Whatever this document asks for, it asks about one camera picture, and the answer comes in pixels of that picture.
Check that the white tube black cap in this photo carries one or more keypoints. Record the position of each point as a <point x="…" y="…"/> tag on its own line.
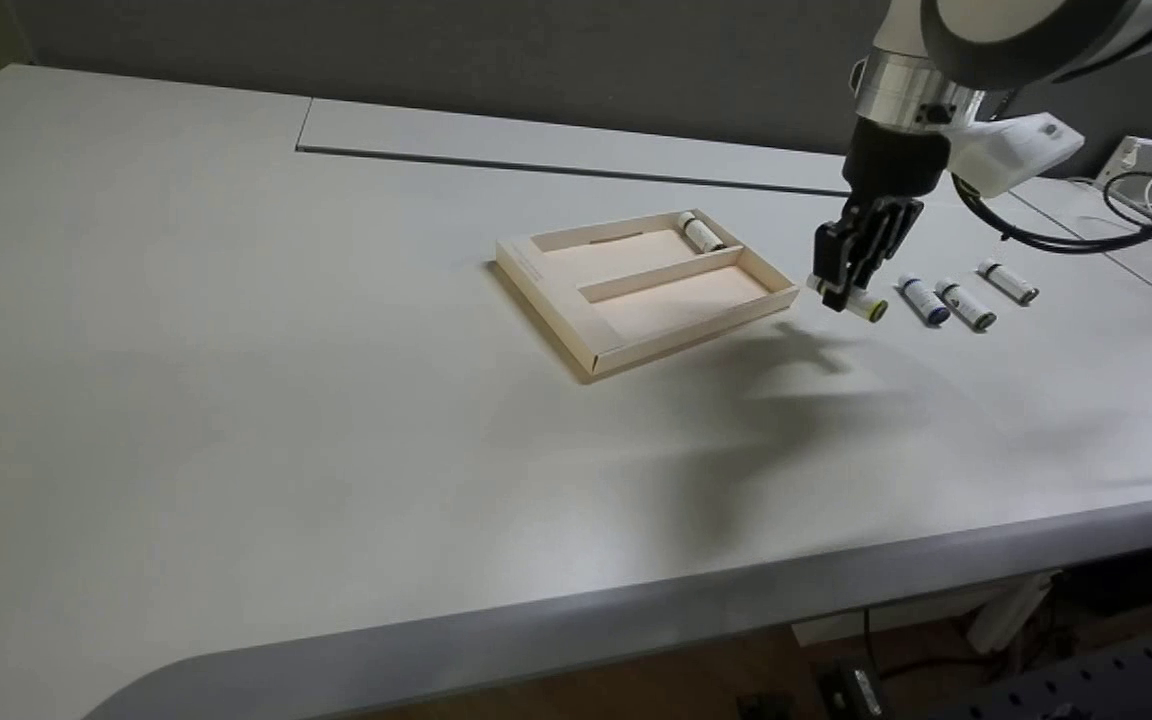
<point x="865" y="304"/>

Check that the white tube inside tray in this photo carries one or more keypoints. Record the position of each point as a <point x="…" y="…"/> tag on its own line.
<point x="698" y="233"/>

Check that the white tube blue label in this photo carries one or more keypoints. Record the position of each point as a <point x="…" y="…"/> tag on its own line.
<point x="920" y="300"/>

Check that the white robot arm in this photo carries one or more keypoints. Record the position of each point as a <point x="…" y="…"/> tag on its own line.
<point x="918" y="122"/>

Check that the white tube dark cap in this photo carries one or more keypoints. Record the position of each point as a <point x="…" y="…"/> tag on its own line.
<point x="1006" y="283"/>

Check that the white tube green cap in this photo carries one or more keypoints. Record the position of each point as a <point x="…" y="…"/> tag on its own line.
<point x="966" y="304"/>

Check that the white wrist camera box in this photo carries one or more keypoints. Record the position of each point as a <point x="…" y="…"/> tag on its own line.
<point x="1000" y="155"/>

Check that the shallow wooden tray box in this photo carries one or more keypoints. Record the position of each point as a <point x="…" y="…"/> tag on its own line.
<point x="636" y="288"/>

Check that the dark grey partition panel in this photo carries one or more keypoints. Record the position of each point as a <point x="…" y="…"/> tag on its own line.
<point x="720" y="71"/>

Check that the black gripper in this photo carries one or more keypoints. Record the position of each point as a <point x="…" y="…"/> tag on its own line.
<point x="890" y="174"/>

